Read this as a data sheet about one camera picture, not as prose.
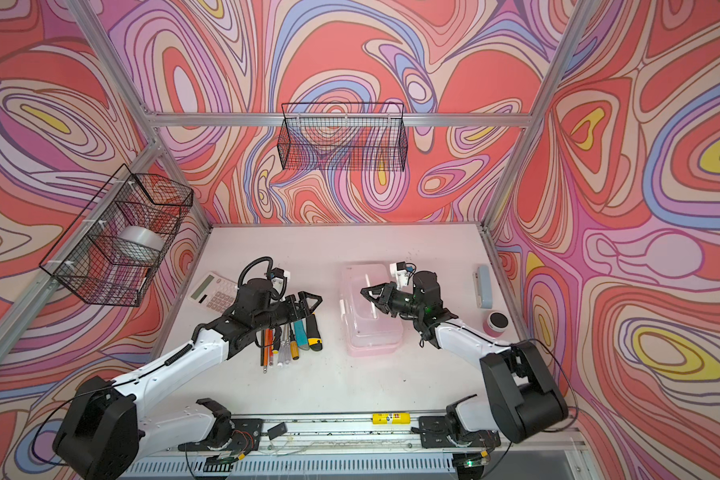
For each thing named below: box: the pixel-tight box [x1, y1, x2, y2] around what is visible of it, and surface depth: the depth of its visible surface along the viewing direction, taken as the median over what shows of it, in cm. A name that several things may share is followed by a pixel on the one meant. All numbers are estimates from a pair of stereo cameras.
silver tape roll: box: [117, 225, 165, 251], surface depth 75 cm
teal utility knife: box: [293, 320, 310, 351], surface depth 92 cm
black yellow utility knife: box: [306, 312, 323, 351], surface depth 90 cm
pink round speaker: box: [483, 311, 510, 337], surface depth 90 cm
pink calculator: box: [187, 271, 238, 313], surface depth 100 cm
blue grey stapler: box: [473, 265, 493, 309], surface depth 98 cm
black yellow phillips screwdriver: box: [272, 324, 282, 363], surface depth 88 cm
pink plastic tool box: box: [338, 262, 404, 357], surface depth 82 cm
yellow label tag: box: [372, 413, 411, 425], surface depth 76 cm
